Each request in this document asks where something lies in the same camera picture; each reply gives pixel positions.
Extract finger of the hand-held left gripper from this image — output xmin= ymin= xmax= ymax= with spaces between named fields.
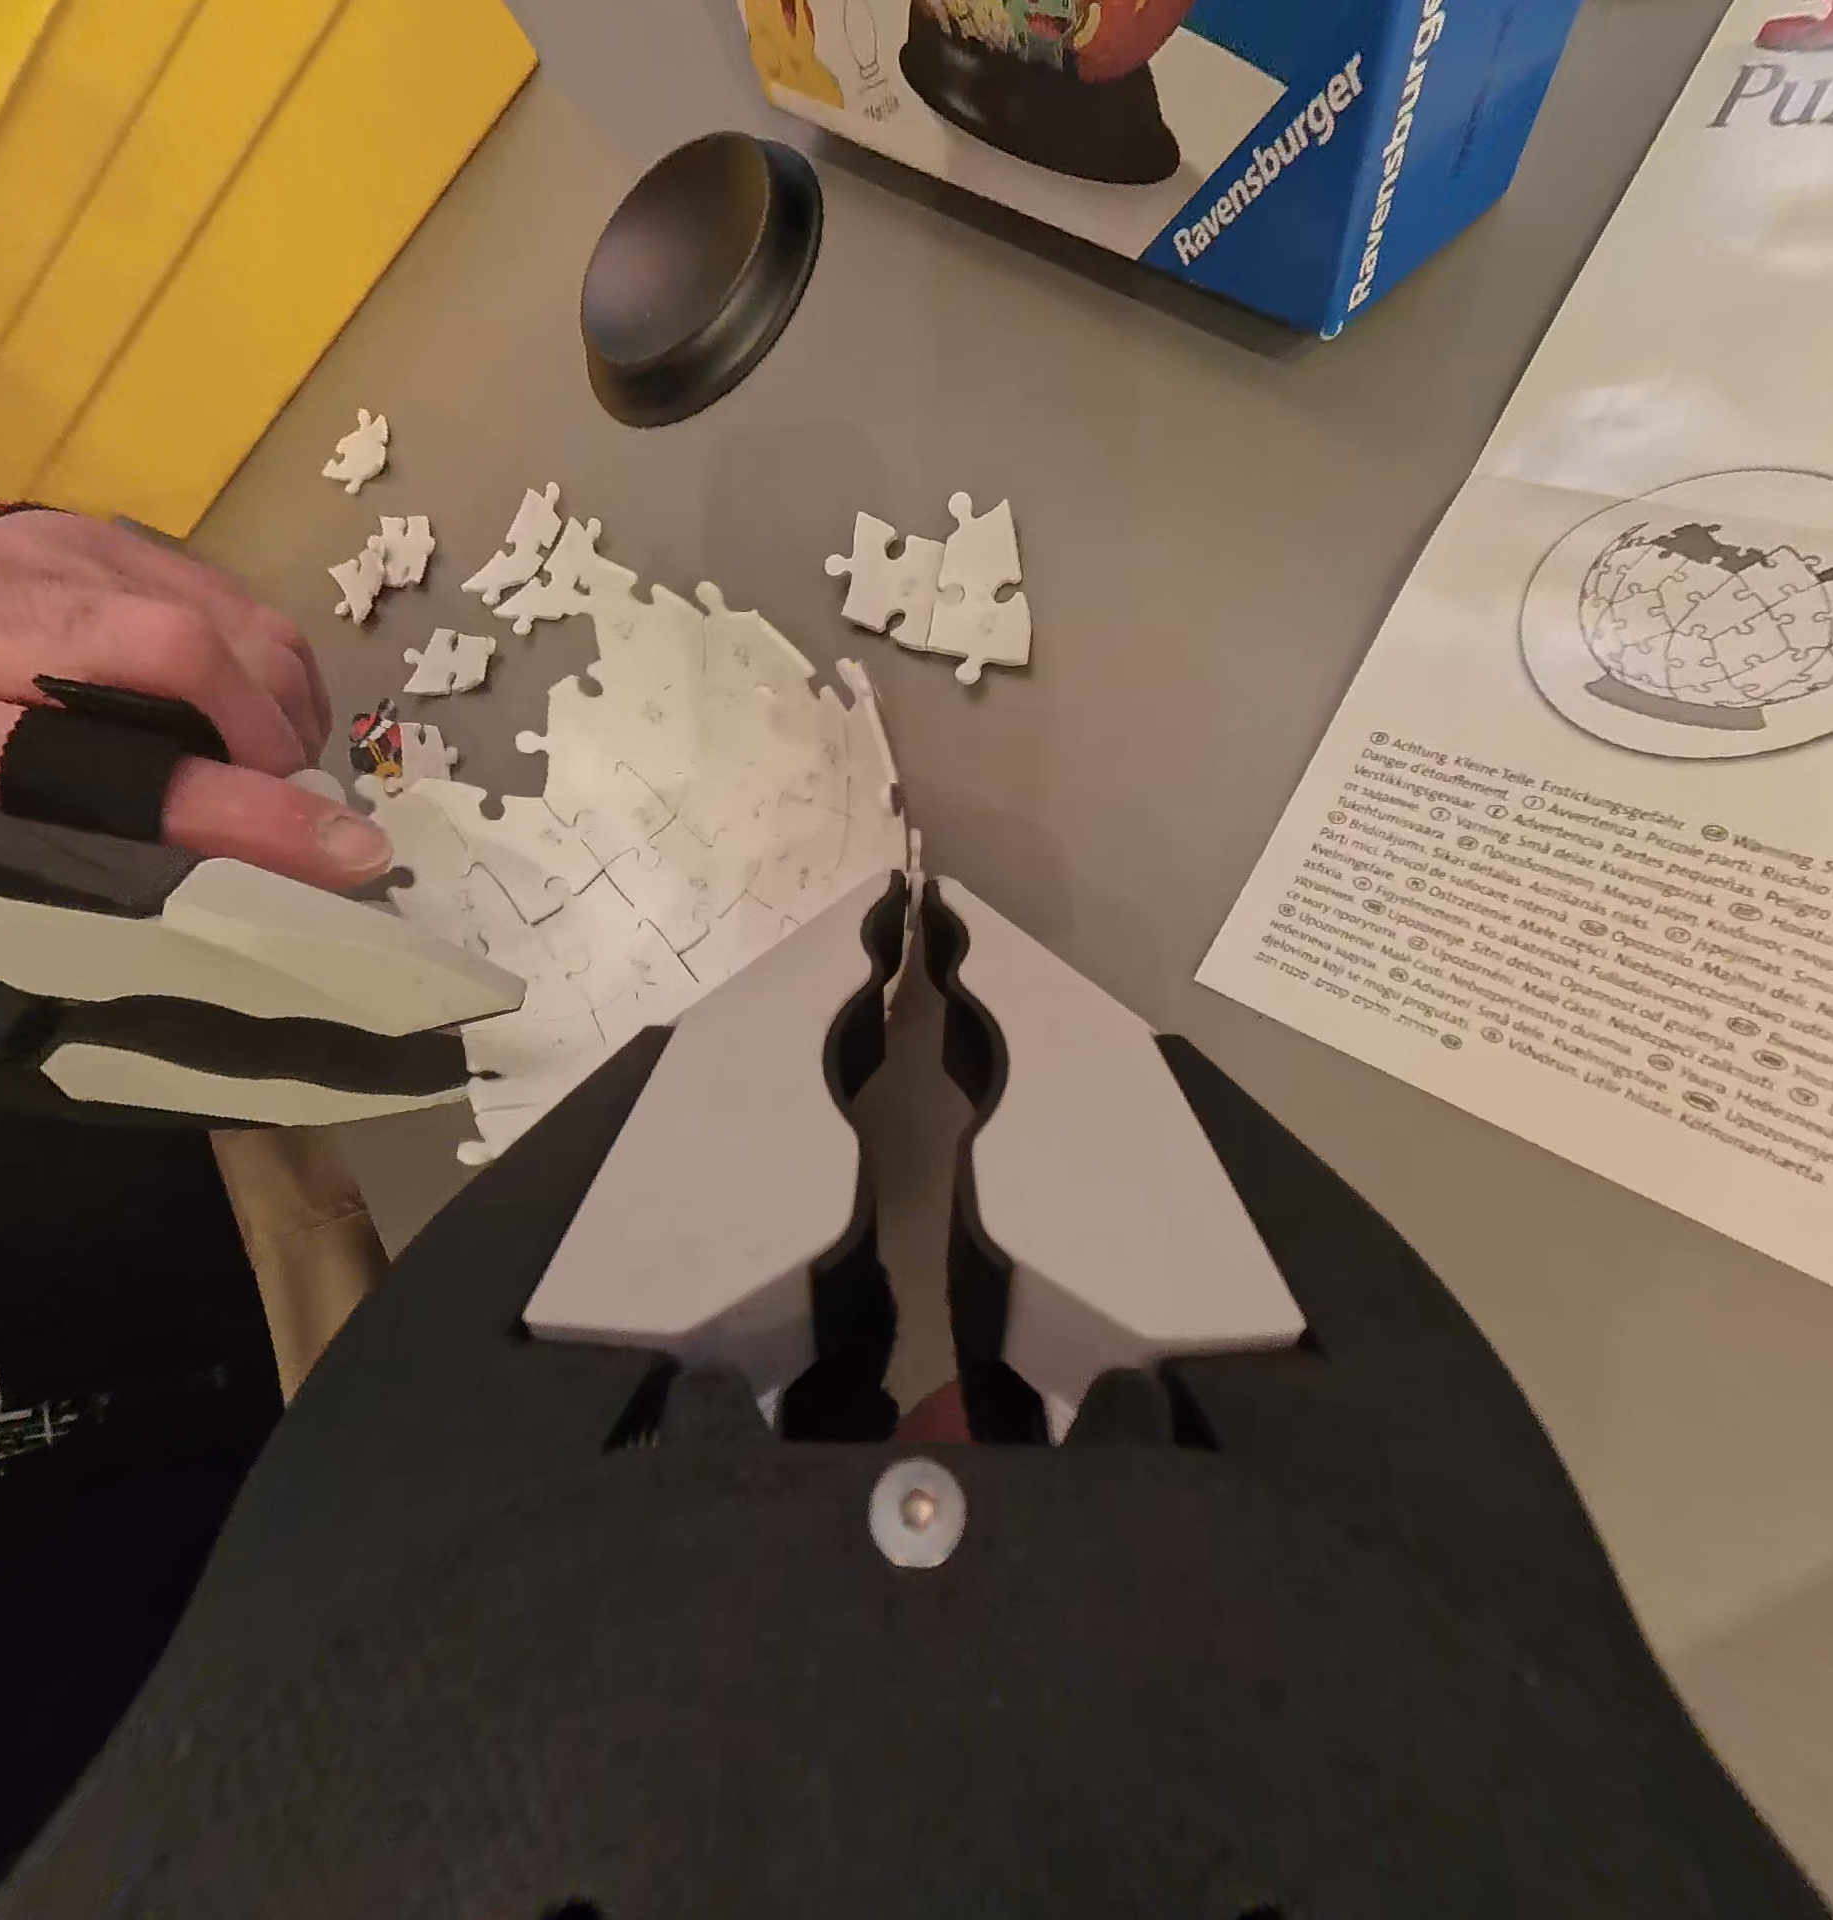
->
xmin=0 ymin=858 xmax=529 ymax=1041
xmin=35 ymin=997 xmax=476 ymax=1128

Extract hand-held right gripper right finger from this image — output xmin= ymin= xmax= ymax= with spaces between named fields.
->
xmin=917 ymin=877 xmax=1307 ymax=1407

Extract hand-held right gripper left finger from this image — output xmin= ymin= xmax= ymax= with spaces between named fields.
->
xmin=518 ymin=871 xmax=917 ymax=1434

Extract partly built white puzzle ball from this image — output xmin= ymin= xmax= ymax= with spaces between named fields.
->
xmin=353 ymin=578 xmax=919 ymax=1167

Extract two-piece joined puzzle segment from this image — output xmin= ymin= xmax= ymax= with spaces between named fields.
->
xmin=826 ymin=491 xmax=1036 ymax=686

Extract colourful printed puzzle box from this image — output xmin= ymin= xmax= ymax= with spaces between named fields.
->
xmin=735 ymin=0 xmax=1584 ymax=342

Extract person's left hand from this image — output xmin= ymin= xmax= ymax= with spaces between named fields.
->
xmin=0 ymin=502 xmax=398 ymax=890

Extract beige trousers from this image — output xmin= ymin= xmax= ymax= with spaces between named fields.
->
xmin=207 ymin=1125 xmax=398 ymax=1399

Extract yellow box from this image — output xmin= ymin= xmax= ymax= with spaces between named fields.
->
xmin=0 ymin=0 xmax=539 ymax=542

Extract white printed instruction leaflet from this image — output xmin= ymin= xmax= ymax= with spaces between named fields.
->
xmin=1193 ymin=0 xmax=1833 ymax=1309

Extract black round cup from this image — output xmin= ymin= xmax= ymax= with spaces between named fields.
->
xmin=578 ymin=130 xmax=826 ymax=430

